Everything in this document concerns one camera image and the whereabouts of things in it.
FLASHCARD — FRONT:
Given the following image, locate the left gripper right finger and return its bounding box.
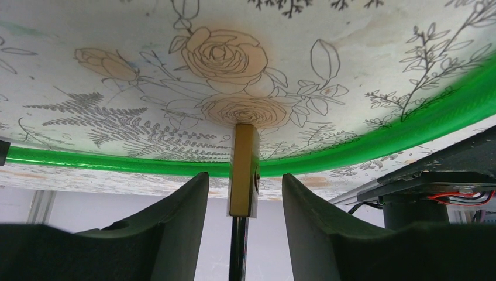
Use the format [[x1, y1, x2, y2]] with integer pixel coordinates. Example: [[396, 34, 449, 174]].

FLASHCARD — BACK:
[[282, 174, 495, 280]]

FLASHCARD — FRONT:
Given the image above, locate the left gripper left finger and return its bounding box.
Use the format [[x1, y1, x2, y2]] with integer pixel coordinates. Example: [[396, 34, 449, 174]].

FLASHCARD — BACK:
[[1, 172, 209, 280]]

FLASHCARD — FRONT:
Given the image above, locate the green cable lock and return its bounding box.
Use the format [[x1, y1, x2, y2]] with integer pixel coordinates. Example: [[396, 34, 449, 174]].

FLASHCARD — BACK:
[[1, 57, 495, 177]]

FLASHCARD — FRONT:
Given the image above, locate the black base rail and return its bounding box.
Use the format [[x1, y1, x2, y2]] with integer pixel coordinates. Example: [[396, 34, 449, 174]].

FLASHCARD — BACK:
[[352, 127, 495, 230]]

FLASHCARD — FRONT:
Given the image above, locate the brass padlock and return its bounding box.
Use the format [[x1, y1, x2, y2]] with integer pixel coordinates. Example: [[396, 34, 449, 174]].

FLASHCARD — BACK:
[[228, 124, 259, 280]]

